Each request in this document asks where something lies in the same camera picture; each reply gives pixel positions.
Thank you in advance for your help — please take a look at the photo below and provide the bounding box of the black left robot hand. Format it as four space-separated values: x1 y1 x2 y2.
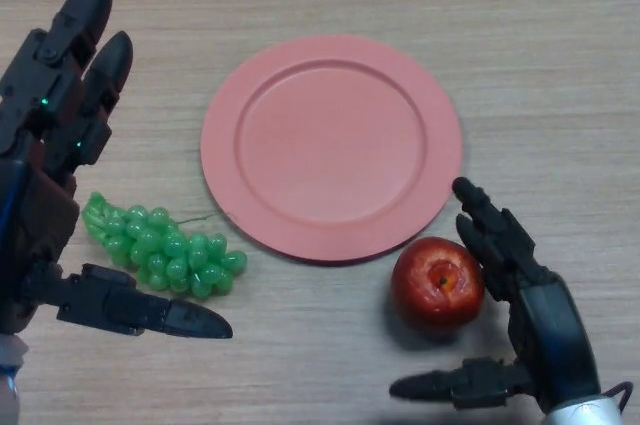
0 0 234 341

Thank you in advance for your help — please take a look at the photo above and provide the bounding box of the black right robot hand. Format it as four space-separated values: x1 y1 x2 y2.
388 177 601 414

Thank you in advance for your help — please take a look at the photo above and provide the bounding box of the red apple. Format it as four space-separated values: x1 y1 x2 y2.
391 237 486 334

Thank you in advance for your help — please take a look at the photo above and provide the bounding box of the pink round plate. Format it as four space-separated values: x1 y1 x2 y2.
200 34 464 266

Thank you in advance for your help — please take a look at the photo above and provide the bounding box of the green grape bunch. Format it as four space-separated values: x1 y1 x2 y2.
81 190 249 300

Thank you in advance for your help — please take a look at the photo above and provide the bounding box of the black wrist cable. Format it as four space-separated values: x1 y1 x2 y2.
602 381 635 416

